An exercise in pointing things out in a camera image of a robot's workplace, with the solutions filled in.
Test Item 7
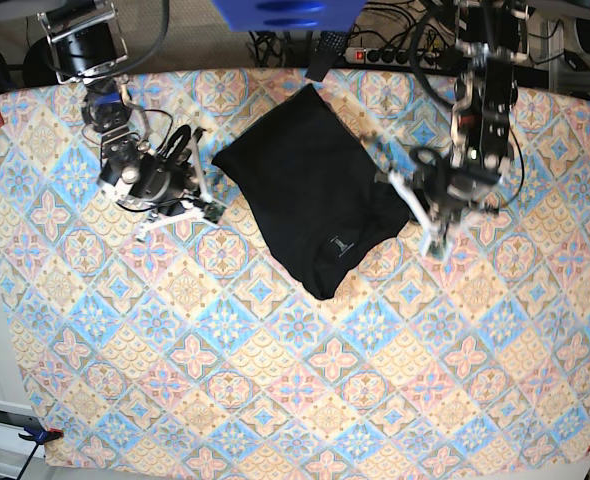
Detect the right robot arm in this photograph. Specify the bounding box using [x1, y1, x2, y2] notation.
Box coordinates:
[37, 1, 211, 216]

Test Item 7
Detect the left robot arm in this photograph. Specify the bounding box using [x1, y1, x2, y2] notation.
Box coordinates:
[409, 1, 529, 229]

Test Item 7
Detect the black power strip red switch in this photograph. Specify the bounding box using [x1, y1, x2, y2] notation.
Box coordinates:
[344, 46, 464, 70]

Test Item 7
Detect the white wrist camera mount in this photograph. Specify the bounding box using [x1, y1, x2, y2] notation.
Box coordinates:
[131, 125, 226, 242]
[388, 170, 452, 261]

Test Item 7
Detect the black remote control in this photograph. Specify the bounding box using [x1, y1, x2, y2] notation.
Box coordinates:
[305, 31, 348, 82]

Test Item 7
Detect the patterned tablecloth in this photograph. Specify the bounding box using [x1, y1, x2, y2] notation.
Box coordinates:
[0, 85, 590, 479]

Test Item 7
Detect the blue clamp bottom left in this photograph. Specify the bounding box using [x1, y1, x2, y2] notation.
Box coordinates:
[18, 427, 64, 445]

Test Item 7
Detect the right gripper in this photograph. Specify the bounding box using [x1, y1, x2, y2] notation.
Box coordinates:
[119, 149, 200, 210]

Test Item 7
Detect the black T-shirt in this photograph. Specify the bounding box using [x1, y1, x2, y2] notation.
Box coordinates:
[212, 85, 410, 300]

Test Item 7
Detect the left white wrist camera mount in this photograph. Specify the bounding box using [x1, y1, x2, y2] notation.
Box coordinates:
[388, 170, 452, 261]

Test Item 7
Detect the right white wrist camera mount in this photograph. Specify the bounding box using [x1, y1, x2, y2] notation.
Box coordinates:
[131, 125, 226, 242]

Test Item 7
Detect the blue box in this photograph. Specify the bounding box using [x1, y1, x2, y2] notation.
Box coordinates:
[213, 0, 366, 32]

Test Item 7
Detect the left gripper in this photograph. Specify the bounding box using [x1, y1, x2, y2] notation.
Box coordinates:
[408, 159, 490, 225]

